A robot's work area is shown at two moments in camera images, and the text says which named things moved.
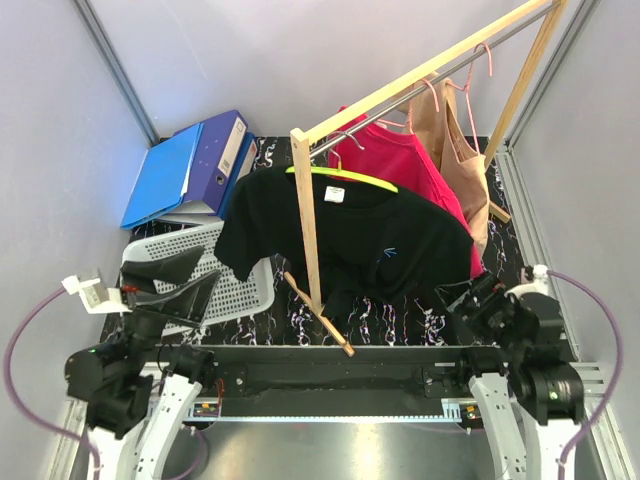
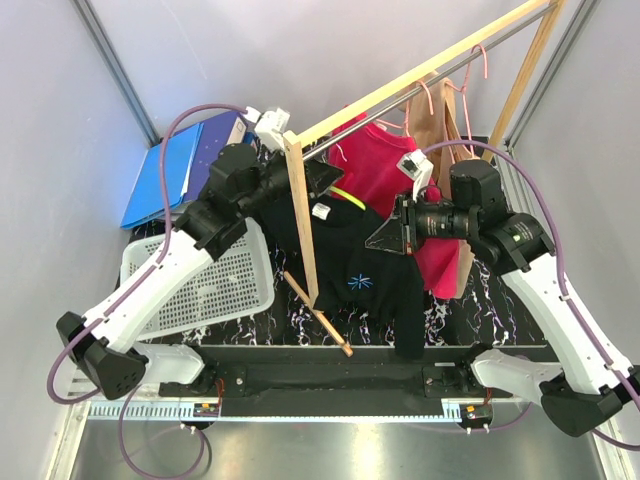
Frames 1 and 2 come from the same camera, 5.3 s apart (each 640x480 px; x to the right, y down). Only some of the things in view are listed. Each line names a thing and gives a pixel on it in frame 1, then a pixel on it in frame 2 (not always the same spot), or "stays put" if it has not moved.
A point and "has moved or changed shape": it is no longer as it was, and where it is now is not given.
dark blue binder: [220, 144] stays put
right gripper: [487, 288] to [400, 233]
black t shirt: [380, 250] has moved or changed shape
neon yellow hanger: [350, 175] to [348, 196]
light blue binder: [162, 178] stays put
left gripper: [187, 304] to [320, 175]
